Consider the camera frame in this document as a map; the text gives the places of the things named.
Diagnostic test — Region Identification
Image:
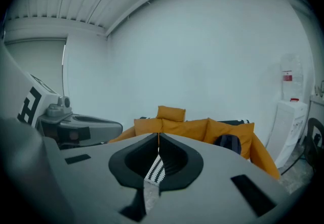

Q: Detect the orange sofa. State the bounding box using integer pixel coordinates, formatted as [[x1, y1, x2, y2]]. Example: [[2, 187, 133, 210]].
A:
[[108, 126, 280, 181]]

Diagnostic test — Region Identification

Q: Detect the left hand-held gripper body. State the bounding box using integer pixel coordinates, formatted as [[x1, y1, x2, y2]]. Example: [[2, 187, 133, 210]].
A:
[[0, 40, 92, 150]]

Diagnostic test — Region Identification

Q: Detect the grey roller blind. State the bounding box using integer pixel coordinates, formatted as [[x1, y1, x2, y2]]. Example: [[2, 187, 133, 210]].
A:
[[4, 37, 68, 97]]

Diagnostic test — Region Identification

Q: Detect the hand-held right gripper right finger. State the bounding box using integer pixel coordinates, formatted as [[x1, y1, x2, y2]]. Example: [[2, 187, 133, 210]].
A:
[[151, 131, 291, 224]]

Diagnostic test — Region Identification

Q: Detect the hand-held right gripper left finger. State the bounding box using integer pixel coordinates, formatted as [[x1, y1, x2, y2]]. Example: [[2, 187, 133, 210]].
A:
[[42, 131, 159, 224]]

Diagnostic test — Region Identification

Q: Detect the white cabinet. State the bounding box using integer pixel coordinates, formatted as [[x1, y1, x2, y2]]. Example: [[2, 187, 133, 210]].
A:
[[309, 93, 324, 122]]

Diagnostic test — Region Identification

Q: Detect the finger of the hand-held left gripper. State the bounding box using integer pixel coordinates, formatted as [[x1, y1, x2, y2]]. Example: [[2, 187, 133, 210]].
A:
[[72, 113, 124, 147]]

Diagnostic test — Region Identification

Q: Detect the small orange cushion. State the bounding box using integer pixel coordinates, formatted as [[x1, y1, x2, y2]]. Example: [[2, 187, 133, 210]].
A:
[[156, 105, 186, 122]]

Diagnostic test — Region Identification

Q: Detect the black white striped blanket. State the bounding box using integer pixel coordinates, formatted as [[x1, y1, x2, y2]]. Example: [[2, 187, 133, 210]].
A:
[[144, 154, 167, 186]]

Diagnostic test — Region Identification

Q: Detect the clear water bottle red label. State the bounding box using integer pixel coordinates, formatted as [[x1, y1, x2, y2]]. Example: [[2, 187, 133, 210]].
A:
[[279, 53, 305, 102]]

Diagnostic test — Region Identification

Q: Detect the black wicker chair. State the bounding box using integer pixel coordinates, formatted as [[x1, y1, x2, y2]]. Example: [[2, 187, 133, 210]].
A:
[[302, 117, 324, 175]]

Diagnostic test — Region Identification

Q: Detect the large orange cushion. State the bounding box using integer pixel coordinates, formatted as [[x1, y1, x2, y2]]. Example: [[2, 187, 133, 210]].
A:
[[133, 117, 164, 138], [161, 118, 210, 143], [204, 118, 255, 160]]

